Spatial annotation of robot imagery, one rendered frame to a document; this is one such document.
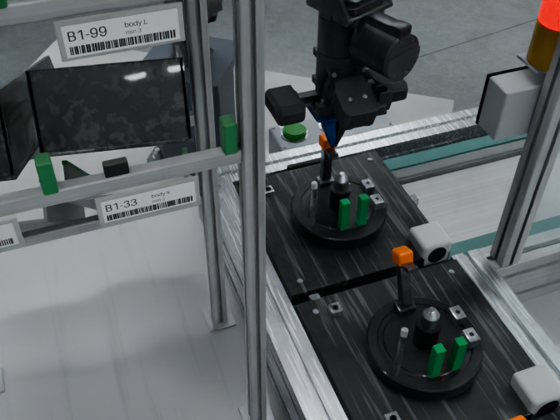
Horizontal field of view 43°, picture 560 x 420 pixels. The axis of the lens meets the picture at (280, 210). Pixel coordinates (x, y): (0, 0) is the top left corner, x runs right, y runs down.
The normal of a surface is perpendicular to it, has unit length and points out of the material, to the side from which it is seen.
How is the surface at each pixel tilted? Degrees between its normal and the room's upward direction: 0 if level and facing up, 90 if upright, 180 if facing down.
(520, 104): 90
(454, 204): 0
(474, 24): 0
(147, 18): 90
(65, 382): 0
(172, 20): 90
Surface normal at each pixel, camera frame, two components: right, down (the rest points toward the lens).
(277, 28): 0.01, -0.72
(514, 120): 0.35, 0.65
